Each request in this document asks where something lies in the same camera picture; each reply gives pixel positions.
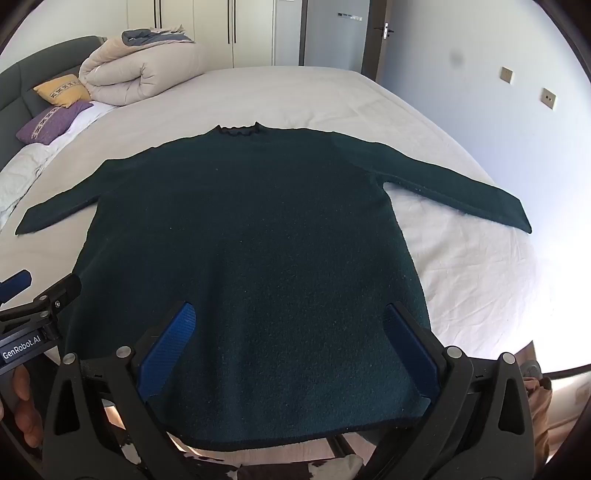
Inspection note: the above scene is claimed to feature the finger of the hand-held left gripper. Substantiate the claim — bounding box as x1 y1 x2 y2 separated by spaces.
0 274 83 340
0 270 33 311

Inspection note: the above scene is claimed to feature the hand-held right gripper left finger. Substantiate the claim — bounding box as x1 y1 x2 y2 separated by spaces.
41 301 198 480

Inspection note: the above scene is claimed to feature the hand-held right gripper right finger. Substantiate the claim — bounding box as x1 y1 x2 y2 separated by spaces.
374 301 549 480

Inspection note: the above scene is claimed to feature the dark green sweater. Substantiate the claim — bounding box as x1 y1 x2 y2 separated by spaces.
15 122 533 451

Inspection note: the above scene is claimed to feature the person's left hand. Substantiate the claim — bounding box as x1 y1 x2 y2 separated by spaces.
12 364 43 448

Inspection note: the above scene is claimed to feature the beige cloth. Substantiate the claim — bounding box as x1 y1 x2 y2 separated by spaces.
521 340 556 465

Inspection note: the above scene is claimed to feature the purple patterned pillow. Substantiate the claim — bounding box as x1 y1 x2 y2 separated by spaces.
16 100 95 144

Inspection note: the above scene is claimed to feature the yellow patterned pillow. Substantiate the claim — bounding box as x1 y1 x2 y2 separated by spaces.
33 74 93 110

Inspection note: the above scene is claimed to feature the grey padded headboard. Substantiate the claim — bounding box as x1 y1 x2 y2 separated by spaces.
0 37 109 172

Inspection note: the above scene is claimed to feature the folded beige duvet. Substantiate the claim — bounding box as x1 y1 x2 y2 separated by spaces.
78 28 209 107

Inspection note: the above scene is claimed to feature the white sheeted bed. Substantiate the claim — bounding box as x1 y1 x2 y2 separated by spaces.
0 66 591 376

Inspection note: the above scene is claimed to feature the white wardrobe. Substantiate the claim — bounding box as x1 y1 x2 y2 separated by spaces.
127 0 303 71

